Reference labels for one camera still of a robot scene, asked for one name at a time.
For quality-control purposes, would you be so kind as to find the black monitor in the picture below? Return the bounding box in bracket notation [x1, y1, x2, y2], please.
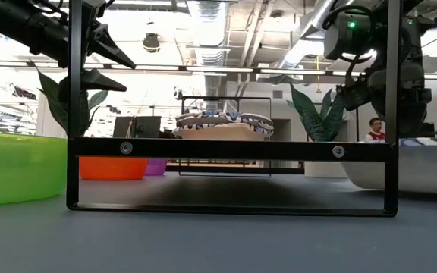
[112, 115, 162, 140]

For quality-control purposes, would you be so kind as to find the silver ventilation duct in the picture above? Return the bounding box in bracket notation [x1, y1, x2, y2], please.
[187, 0, 229, 111]

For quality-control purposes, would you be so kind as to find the purple translucent plastic bowl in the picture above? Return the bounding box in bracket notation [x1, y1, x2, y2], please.
[144, 158, 168, 177]

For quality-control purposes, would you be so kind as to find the black metal shelf frame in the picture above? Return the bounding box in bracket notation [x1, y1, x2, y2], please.
[66, 0, 400, 218]

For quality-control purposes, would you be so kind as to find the orange plastic bowl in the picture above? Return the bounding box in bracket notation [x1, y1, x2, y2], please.
[78, 157, 149, 181]

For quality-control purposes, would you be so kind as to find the patterned cloth pile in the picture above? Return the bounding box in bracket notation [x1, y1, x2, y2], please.
[172, 115, 275, 142]

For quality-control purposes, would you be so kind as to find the white plastic bowl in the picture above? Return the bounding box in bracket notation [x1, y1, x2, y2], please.
[341, 136, 437, 197]

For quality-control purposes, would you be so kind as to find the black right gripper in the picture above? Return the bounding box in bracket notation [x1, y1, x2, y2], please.
[335, 60, 434, 140]

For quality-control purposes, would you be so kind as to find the green snake plant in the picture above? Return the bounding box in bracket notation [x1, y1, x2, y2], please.
[286, 83, 347, 143]

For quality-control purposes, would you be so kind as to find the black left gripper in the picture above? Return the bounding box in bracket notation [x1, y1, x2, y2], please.
[28, 0, 137, 93]

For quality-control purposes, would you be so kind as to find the person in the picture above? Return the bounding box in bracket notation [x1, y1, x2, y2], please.
[364, 117, 386, 144]

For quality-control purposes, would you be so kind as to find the green leafy plant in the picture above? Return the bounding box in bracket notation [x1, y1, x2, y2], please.
[36, 60, 109, 137]

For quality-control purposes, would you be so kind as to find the green translucent plastic bowl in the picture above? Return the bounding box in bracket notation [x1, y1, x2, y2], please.
[0, 131, 68, 208]

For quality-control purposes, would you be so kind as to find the black ceiling fixture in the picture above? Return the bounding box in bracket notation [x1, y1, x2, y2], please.
[142, 33, 162, 53]

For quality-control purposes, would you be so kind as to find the white plant pot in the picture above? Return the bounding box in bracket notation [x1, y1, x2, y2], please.
[303, 161, 351, 179]

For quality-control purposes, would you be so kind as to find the blue patterned paper bowl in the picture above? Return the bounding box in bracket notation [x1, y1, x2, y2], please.
[176, 111, 275, 132]

